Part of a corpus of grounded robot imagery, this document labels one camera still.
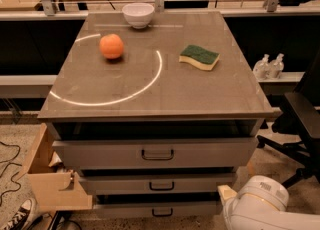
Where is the grey drawer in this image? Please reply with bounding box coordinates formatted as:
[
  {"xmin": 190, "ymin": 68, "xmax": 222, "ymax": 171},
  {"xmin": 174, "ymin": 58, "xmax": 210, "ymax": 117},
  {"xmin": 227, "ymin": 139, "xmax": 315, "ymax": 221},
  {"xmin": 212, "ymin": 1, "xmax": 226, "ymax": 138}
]
[
  {"xmin": 53, "ymin": 137, "xmax": 257, "ymax": 171},
  {"xmin": 79, "ymin": 173, "xmax": 235, "ymax": 195},
  {"xmin": 93, "ymin": 201, "xmax": 222, "ymax": 218}
]

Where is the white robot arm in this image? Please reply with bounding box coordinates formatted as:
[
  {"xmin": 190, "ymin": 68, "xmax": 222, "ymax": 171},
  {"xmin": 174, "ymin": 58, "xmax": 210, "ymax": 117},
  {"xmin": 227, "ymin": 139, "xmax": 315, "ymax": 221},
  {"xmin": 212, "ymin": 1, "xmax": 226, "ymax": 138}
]
[{"xmin": 218, "ymin": 175, "xmax": 320, "ymax": 230}]

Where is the grey drawer cabinet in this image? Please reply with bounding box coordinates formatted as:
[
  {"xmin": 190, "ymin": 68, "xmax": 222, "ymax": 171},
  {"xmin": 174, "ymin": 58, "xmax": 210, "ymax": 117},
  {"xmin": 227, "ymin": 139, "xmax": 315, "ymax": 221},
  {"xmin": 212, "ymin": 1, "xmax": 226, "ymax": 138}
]
[{"xmin": 37, "ymin": 10, "xmax": 274, "ymax": 172}]

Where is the grey top drawer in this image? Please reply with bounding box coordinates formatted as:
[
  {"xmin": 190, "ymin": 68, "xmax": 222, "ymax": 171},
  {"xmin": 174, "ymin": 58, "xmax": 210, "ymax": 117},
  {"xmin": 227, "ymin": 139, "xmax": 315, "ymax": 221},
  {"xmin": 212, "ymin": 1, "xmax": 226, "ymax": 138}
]
[{"xmin": 53, "ymin": 137, "xmax": 257, "ymax": 171}]

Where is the grey bottom drawer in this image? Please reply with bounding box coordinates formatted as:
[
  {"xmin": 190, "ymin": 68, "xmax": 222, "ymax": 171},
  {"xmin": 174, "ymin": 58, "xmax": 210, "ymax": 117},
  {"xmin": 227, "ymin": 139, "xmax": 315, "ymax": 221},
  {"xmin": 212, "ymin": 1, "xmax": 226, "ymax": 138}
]
[{"xmin": 93, "ymin": 201, "xmax": 222, "ymax": 218}]

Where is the green yellow sponge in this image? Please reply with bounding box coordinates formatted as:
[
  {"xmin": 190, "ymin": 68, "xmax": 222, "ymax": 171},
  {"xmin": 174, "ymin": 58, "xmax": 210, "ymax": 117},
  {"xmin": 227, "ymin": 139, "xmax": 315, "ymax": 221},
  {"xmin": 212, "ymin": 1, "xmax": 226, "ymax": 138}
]
[{"xmin": 179, "ymin": 45, "xmax": 220, "ymax": 71}]

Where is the orange fruit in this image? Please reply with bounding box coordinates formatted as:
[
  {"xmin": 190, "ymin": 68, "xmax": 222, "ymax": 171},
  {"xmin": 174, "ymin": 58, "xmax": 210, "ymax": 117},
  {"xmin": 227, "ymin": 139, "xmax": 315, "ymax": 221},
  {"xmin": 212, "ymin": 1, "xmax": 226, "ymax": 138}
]
[{"xmin": 99, "ymin": 34, "xmax": 124, "ymax": 59}]

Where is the white bowl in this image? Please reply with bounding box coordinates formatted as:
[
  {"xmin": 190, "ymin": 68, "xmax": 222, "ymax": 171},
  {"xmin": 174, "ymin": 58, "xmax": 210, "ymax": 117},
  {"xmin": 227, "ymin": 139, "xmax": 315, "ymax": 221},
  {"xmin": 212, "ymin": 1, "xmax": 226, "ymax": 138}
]
[{"xmin": 122, "ymin": 3, "xmax": 154, "ymax": 29}]

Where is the right clear bottle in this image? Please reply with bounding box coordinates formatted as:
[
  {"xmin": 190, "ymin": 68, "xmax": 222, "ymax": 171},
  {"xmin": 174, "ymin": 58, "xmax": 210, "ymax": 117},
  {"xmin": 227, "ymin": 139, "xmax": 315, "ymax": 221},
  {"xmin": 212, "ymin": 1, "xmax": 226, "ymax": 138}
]
[{"xmin": 267, "ymin": 53, "xmax": 284, "ymax": 79}]

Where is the cardboard box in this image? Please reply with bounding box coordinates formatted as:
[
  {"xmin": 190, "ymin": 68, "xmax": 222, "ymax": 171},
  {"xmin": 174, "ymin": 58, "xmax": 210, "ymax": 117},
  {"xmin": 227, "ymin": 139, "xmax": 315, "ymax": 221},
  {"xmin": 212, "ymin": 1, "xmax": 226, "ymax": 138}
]
[{"xmin": 16, "ymin": 124, "xmax": 93, "ymax": 212}]

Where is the black office chair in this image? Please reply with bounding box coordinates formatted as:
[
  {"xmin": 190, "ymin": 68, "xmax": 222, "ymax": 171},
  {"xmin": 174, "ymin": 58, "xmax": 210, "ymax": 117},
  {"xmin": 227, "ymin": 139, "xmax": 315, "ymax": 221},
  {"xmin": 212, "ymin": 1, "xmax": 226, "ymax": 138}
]
[{"xmin": 257, "ymin": 52, "xmax": 320, "ymax": 188}]

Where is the black white sneaker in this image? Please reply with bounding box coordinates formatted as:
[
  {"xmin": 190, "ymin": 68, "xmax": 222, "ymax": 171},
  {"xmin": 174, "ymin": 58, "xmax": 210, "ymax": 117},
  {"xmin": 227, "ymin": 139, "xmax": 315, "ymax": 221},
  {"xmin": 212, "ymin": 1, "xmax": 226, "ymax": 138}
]
[{"xmin": 0, "ymin": 198, "xmax": 37, "ymax": 230}]

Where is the black floor cable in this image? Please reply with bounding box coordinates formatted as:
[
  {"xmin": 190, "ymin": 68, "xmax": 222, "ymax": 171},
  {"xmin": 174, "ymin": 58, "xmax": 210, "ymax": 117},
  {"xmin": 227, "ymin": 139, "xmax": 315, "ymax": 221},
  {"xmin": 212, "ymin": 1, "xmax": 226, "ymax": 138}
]
[{"xmin": 0, "ymin": 140, "xmax": 23, "ymax": 208}]

